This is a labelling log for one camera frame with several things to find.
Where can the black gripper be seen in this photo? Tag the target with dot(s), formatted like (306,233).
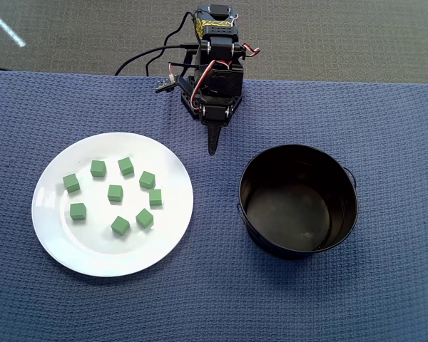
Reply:
(215,114)

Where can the green cube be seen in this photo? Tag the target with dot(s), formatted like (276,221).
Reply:
(98,168)
(147,180)
(120,225)
(78,211)
(126,166)
(71,183)
(155,197)
(144,218)
(115,193)

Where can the white round plate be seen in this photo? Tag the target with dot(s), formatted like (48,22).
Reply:
(103,246)

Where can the black metal bucket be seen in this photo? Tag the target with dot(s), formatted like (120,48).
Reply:
(289,213)

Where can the blue woven table cloth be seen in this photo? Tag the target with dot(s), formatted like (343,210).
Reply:
(214,303)

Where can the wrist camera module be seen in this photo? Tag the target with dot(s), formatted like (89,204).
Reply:
(165,85)

